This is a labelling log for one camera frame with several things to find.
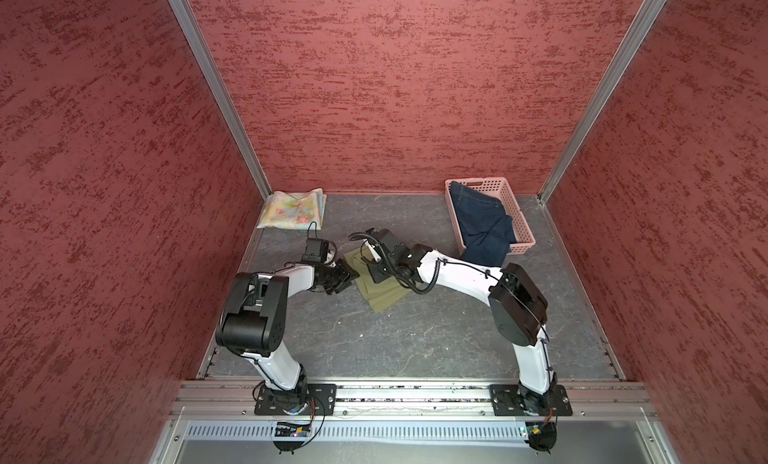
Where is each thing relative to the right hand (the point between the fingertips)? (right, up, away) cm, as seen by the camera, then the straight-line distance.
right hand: (372, 272), depth 89 cm
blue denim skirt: (+40, +12, +14) cm, 44 cm away
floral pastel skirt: (-36, +20, +23) cm, 47 cm away
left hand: (-5, -4, +5) cm, 8 cm away
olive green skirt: (+3, -7, +2) cm, 8 cm away
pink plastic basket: (+49, +30, +32) cm, 66 cm away
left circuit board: (-20, -36, -17) cm, 45 cm away
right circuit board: (+43, -36, -18) cm, 59 cm away
